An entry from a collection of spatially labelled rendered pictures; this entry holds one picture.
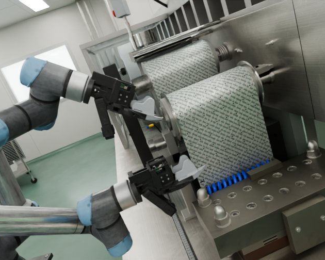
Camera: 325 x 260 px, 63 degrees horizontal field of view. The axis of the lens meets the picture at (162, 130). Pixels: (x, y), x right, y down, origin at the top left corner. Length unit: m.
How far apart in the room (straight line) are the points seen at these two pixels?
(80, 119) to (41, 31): 2.00
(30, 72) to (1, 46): 5.90
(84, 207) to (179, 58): 0.57
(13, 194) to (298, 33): 1.07
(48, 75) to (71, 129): 5.80
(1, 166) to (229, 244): 0.83
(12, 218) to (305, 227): 0.70
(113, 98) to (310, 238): 0.57
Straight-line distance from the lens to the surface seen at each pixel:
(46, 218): 0.83
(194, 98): 0.72
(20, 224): 0.81
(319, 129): 1.11
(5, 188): 1.17
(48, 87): 0.70
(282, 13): 0.75
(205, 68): 0.97
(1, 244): 1.20
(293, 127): 0.89
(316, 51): 0.70
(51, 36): 6.37
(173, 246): 0.86
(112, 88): 0.70
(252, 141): 0.81
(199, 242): 0.84
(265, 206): 0.68
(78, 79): 0.69
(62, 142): 6.59
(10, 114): 0.71
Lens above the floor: 1.45
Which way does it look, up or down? 17 degrees down
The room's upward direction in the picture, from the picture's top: 21 degrees counter-clockwise
